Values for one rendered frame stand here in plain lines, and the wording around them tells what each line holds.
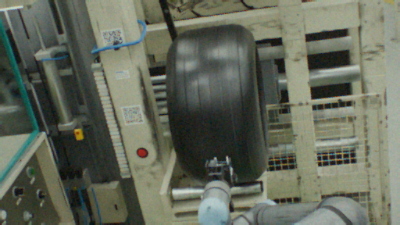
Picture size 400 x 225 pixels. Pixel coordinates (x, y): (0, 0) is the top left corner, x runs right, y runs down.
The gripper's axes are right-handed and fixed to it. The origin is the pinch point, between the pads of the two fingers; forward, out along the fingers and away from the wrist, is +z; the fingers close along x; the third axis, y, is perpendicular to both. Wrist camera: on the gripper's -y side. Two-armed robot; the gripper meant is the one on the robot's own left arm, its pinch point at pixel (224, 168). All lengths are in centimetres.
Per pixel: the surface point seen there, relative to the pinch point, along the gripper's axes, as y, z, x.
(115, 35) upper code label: 42, 24, 33
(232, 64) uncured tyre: 28.9, 16.1, -5.6
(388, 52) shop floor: -68, 376, -113
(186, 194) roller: -19.8, 24.3, 19.3
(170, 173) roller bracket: -14.7, 33.2, 25.9
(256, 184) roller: -18.9, 24.9, -6.9
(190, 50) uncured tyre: 34.0, 22.3, 8.3
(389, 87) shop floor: -78, 301, -100
